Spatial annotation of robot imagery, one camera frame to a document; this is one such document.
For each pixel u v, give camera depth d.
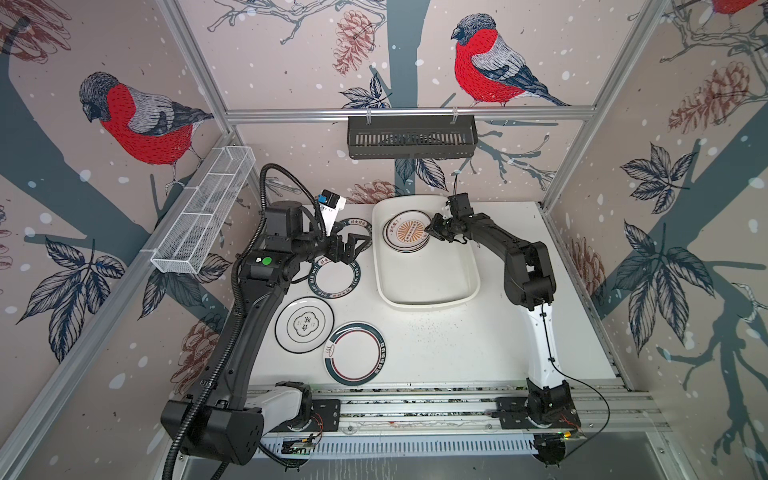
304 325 0.90
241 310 0.44
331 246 0.62
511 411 0.74
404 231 1.10
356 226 1.15
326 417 0.73
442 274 1.01
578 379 0.66
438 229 0.97
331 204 0.59
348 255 0.62
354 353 0.85
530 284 0.61
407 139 1.06
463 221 0.83
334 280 0.98
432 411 0.75
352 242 0.61
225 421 0.36
